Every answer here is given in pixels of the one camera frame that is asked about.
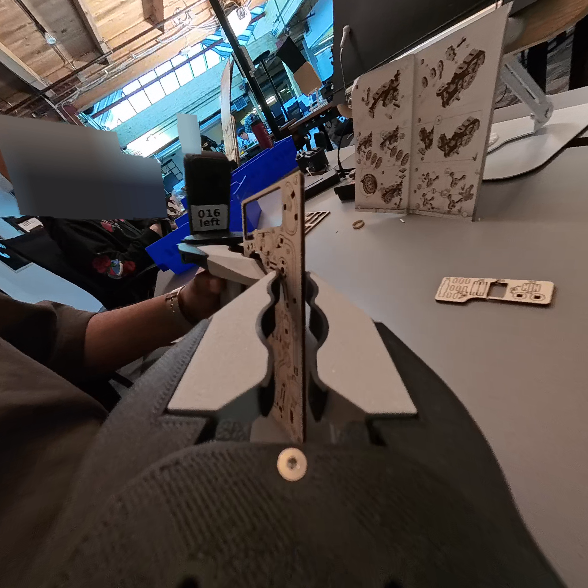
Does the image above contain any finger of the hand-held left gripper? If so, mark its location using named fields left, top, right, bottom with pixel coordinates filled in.
left=195, top=245, right=258, bottom=266
left=209, top=256, right=276, bottom=287

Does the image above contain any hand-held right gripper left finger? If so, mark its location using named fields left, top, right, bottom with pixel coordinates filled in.
left=167, top=270, right=281, bottom=421

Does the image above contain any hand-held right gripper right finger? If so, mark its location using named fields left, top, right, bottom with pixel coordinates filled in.
left=305, top=271, right=419, bottom=421

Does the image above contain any wooden puzzle sheet with window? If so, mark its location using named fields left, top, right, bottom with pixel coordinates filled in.
left=242, top=171, right=306, bottom=444

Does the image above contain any person's left forearm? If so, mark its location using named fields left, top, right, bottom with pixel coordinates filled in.
left=83, top=289, right=184, bottom=382

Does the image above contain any grey desk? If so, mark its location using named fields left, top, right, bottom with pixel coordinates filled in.
left=154, top=85, right=588, bottom=588

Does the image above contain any person's left hand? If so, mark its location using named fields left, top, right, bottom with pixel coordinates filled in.
left=177, top=271, right=226, bottom=324

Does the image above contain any blue plastic bin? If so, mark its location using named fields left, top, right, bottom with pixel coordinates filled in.
left=146, top=135, right=299, bottom=276

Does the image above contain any tall wooden board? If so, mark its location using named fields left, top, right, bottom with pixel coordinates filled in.
left=220, top=57, right=240, bottom=166

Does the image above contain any wooden puzzle sheet with cutouts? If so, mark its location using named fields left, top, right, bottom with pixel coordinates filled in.
left=301, top=210, right=331, bottom=239

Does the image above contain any black device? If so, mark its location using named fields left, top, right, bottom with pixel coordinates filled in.
left=295, top=148, right=330, bottom=174

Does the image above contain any black flat bar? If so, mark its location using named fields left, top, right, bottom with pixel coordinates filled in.
left=304, top=171, right=354, bottom=196

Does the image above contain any person's brown clothing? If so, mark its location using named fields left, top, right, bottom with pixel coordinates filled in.
left=0, top=292, right=138, bottom=588

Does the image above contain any small wooden puzzle strip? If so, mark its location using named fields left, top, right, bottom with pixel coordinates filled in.
left=435, top=277, right=555, bottom=305

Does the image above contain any white earphone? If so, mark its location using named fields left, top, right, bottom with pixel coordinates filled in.
left=340, top=25, right=352, bottom=92

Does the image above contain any black computer monitor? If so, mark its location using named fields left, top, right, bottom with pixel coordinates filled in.
left=332, top=0, right=513, bottom=92

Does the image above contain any folded paper instruction booklet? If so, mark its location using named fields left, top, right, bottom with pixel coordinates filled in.
left=351, top=2, right=513, bottom=222

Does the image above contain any white monitor stand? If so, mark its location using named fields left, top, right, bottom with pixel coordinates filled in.
left=486, top=16, right=555, bottom=153

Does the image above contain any rounded wooden board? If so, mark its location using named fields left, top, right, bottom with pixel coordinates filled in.
left=507, top=0, right=588, bottom=51

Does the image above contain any beige mesh watch strap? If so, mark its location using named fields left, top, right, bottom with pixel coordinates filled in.
left=164, top=286, right=194, bottom=329

